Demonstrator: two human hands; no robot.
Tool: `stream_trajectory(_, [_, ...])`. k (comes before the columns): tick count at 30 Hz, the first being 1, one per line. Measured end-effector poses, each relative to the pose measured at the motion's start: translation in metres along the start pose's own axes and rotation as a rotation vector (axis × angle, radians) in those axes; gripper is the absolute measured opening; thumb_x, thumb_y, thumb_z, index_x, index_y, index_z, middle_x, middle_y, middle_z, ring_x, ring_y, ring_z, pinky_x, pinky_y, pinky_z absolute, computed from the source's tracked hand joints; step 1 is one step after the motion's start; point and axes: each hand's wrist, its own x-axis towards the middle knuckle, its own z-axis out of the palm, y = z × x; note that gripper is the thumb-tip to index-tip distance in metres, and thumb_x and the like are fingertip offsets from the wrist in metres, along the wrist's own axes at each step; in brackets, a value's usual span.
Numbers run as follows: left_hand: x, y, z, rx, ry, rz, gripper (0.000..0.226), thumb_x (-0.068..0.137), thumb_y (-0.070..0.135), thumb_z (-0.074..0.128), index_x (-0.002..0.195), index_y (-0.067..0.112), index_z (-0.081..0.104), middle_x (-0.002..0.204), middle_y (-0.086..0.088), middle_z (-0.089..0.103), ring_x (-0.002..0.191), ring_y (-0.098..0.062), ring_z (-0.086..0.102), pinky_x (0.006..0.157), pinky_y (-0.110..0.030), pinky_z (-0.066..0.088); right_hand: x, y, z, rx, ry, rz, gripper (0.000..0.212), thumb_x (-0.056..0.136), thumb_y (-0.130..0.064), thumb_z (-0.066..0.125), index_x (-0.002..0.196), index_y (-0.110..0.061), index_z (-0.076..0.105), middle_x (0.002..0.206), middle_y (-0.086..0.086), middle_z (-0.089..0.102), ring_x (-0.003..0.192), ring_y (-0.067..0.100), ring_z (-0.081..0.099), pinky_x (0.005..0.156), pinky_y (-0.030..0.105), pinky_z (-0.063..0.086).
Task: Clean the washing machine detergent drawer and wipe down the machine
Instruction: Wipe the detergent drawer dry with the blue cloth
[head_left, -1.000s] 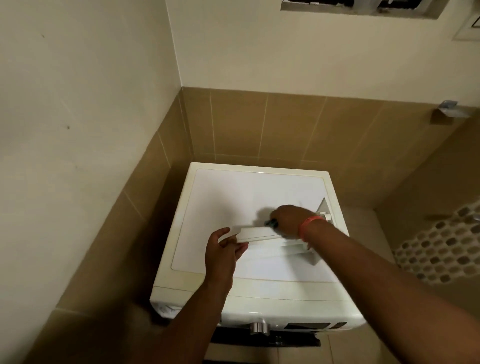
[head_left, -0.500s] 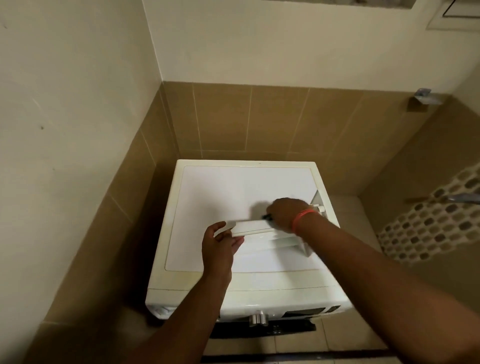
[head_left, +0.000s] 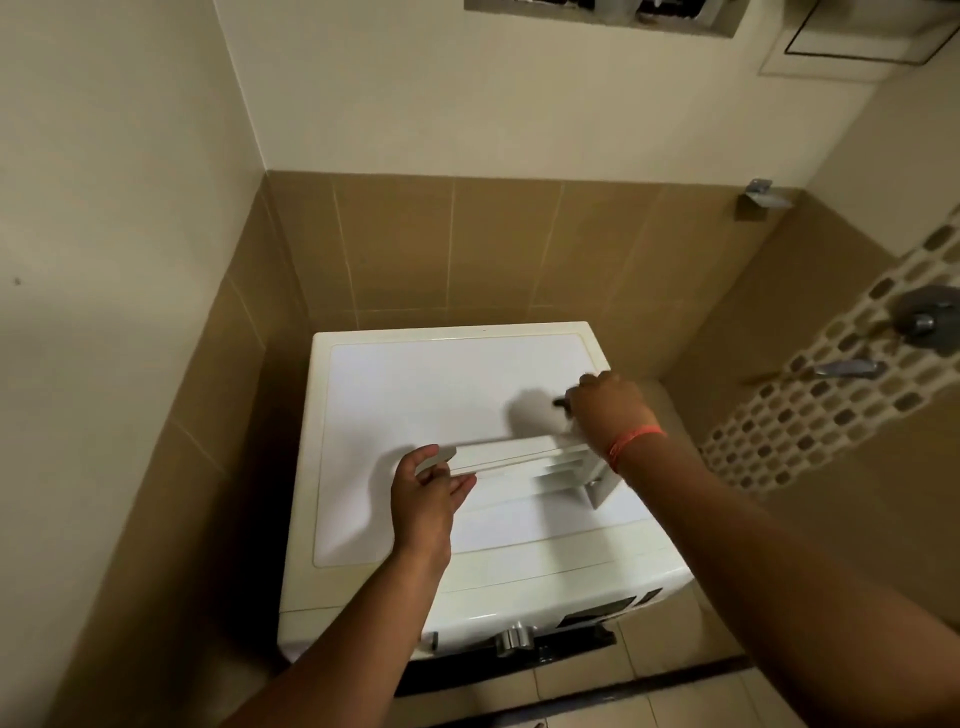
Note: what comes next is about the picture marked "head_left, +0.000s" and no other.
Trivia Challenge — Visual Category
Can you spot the person's right hand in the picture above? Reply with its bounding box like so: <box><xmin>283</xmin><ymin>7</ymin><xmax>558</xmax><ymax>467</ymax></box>
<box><xmin>562</xmin><ymin>371</ymin><xmax>663</xmax><ymax>468</ymax></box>

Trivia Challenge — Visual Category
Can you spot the person's left hand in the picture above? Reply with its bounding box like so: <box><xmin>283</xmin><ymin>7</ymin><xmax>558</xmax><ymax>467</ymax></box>
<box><xmin>389</xmin><ymin>443</ymin><xmax>479</xmax><ymax>573</ymax></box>

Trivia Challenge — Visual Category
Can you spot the white washing machine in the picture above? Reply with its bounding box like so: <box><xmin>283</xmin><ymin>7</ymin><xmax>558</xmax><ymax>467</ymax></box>
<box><xmin>276</xmin><ymin>322</ymin><xmax>696</xmax><ymax>697</ymax></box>

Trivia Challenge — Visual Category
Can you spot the person's left forearm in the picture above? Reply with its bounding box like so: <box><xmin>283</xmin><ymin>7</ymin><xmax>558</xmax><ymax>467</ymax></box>
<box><xmin>221</xmin><ymin>551</ymin><xmax>451</xmax><ymax>728</ymax></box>

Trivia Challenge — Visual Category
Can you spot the person's right forearm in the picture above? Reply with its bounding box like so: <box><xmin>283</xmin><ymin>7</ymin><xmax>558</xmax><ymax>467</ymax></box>
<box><xmin>614</xmin><ymin>434</ymin><xmax>960</xmax><ymax>728</ymax></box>

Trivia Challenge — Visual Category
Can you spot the red thread wristband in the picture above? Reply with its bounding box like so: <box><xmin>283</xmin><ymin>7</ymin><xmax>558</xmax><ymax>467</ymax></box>
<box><xmin>605</xmin><ymin>424</ymin><xmax>668</xmax><ymax>474</ymax></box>

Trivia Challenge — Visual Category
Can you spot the chrome shower mixer valve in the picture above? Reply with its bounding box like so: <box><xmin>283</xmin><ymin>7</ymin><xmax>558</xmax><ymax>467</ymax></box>
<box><xmin>890</xmin><ymin>284</ymin><xmax>960</xmax><ymax>355</ymax></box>

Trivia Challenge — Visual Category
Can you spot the dark framed louvre window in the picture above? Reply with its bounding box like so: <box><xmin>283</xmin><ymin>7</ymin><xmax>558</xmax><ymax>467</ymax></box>
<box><xmin>462</xmin><ymin>0</ymin><xmax>752</xmax><ymax>39</ymax></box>

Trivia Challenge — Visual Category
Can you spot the chrome wall hook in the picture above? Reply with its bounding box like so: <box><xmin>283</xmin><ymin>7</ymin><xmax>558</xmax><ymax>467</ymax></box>
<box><xmin>737</xmin><ymin>177</ymin><xmax>796</xmax><ymax>222</ymax></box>

